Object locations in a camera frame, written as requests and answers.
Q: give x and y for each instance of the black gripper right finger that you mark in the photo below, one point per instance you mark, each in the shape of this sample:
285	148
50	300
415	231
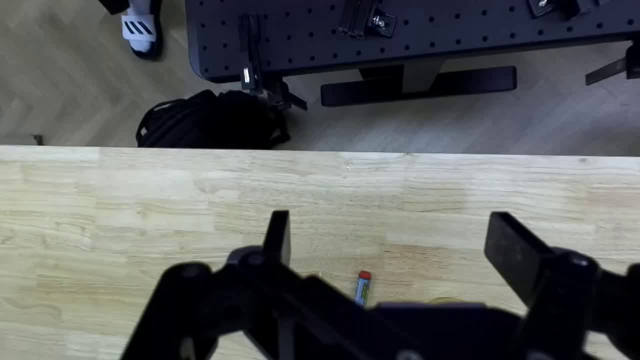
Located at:
512	252

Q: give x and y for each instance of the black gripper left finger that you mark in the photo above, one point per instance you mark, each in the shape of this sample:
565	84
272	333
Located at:
277	232

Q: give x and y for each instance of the grey marker with red cap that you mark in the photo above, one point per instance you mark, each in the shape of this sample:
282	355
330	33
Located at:
362	290

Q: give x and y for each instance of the black backpack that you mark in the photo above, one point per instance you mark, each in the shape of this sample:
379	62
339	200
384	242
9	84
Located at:
201	123

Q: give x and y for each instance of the black tripod leg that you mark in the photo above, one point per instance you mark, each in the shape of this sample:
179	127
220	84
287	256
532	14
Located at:
617	66

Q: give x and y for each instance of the black perforated breadboard table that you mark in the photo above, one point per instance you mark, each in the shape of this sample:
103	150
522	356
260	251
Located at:
432	26

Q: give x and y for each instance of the black white striped slide sandal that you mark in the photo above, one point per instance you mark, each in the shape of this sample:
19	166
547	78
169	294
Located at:
141	30

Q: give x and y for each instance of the black metal clamp mount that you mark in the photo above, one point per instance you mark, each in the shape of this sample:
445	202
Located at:
267	86

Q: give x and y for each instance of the black bracket on breadboard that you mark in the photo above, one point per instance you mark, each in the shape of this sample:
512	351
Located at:
366	19

